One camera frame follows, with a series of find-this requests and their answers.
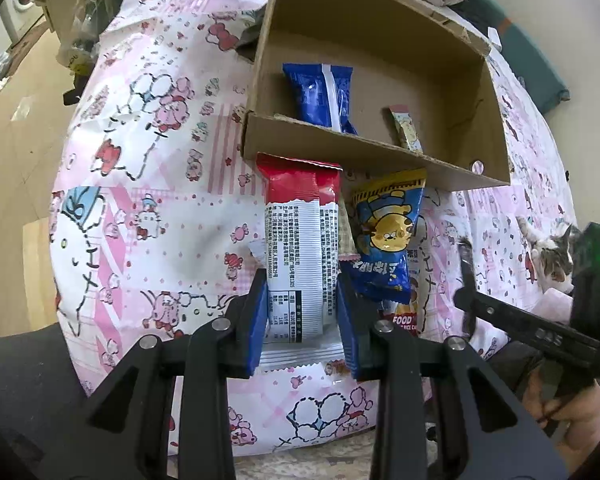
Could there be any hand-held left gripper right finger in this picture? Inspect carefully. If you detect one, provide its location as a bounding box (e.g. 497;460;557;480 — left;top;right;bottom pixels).
336;270;568;480

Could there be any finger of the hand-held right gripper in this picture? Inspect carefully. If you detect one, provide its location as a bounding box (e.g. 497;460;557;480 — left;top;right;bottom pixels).
452;237;600;378

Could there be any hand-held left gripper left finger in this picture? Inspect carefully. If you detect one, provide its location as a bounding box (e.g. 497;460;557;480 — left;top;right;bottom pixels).
55;265;271;480

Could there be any red and white snack packet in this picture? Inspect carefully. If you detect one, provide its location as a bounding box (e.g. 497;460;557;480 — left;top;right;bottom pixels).
256;152;343;373

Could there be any yellow blue bear snack packet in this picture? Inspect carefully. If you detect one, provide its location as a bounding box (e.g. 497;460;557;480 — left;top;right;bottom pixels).
349;167;428;311

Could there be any brown cardboard box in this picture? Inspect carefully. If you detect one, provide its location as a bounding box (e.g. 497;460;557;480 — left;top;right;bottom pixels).
240;0;512;192

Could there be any person's right hand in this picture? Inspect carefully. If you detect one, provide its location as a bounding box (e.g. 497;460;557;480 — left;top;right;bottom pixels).
522;360;600;467

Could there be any grey and white cat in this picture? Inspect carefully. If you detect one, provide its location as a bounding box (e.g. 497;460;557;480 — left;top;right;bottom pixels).
517;215;583;295

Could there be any white navy snack packet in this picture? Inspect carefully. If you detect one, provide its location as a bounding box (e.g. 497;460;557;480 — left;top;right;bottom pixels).
377;230;433;348

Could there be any small white wrapper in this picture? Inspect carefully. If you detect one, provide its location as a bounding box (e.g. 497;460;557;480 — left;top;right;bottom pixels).
247;239;267;269

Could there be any beige cone snack packet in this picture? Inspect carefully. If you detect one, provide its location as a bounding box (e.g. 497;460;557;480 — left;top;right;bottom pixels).
337;200;359;262

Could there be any pink cartoon printed blanket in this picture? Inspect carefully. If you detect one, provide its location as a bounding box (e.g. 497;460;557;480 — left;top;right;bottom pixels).
50;0;581;458

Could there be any small beige stick packet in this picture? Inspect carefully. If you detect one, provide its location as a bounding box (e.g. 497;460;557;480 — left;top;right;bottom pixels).
385;105;425;155

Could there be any teal mat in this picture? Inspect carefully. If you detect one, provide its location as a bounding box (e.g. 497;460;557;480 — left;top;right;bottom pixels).
457;0;572;117

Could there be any clear plastic bag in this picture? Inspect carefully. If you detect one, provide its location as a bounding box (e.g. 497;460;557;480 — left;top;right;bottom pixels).
55;10;102;77

